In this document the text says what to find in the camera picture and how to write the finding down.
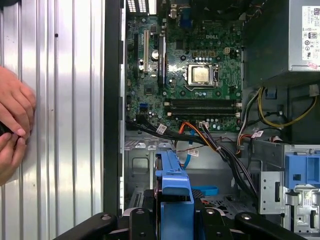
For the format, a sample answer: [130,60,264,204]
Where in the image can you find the grey metal drive cage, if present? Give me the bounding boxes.
[258,143,320,233]

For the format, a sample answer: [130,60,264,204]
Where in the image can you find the CPU socket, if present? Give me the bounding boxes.
[183,62,221,91]

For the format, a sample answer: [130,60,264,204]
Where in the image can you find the person's right hand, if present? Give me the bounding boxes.
[0,133,28,187]

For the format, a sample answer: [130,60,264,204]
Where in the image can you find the green motherboard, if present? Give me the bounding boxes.
[124,12,245,133]

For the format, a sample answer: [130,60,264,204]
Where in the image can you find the grey power supply unit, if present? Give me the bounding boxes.
[288,0,320,73]

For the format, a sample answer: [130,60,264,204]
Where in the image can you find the blue plastic drive latch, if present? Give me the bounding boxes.
[284,152,320,191]

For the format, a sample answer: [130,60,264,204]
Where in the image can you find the metal disk bay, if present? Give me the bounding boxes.
[123,136,176,216]

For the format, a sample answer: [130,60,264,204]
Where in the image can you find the blue data wire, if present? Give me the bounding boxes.
[183,129,220,198]

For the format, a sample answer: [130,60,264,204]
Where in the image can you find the thin red black wire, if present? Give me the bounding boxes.
[174,136,240,158]

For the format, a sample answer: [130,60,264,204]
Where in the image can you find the silver CPU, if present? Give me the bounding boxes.
[192,66,211,84]

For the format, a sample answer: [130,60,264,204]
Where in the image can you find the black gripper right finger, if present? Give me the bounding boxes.
[193,191,301,240]

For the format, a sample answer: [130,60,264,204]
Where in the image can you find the black case fan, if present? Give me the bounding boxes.
[189,0,253,22]

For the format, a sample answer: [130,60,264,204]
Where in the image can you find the black open PC case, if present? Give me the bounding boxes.
[103,0,320,240]

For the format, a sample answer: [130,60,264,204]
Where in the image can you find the black graphics card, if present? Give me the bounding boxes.
[156,32,168,89]

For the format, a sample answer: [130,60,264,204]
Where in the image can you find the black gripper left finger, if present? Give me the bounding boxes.
[53,190,161,240]

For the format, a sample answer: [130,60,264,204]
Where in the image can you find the hard disk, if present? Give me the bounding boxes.
[154,143,196,240]

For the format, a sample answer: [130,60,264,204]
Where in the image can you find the black wire bundle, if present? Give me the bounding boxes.
[126,119,260,201]

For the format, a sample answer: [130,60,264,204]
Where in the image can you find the black RAM slot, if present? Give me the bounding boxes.
[166,107,242,118]
[164,97,243,107]

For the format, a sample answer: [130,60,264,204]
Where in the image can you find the white expansion slot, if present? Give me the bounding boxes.
[142,29,150,74]

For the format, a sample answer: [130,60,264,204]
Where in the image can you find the person's left hand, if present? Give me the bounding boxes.
[0,65,37,138]

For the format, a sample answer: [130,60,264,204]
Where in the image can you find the multicoloured power wire bundle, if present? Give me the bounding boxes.
[236,132,253,155]

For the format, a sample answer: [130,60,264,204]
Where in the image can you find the blue plastic cable clip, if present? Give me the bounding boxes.
[264,86,278,100]

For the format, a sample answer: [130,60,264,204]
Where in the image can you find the black expansion slot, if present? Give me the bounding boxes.
[133,32,140,78]

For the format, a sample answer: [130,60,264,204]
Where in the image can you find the yellow wire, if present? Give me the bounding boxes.
[257,86,318,128]

